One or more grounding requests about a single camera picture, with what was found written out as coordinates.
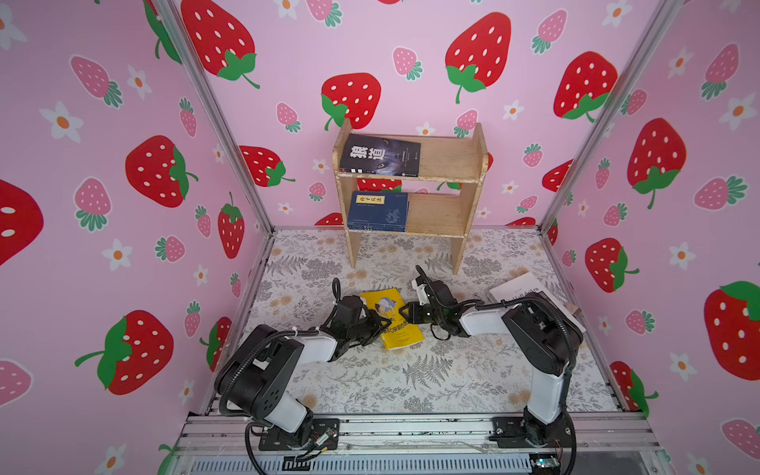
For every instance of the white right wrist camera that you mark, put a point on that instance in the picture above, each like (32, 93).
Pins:
(421, 290)

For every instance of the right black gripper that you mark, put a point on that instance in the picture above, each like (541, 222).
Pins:
(412, 312)

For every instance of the white photo cover book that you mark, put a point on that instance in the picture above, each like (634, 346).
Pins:
(527, 283)

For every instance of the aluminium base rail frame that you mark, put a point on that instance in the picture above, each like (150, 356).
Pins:
(601, 443)

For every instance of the blue book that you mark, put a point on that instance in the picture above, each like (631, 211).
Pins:
(378, 211)

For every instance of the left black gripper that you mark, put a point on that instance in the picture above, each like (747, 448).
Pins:
(372, 317)

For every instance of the black wolf cover book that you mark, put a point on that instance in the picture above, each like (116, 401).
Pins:
(380, 156)

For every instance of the yellow cover book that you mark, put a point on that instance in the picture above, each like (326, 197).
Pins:
(388, 303)

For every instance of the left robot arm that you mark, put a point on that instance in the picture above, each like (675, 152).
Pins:
(253, 383)

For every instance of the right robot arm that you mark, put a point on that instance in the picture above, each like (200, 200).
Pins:
(547, 338)

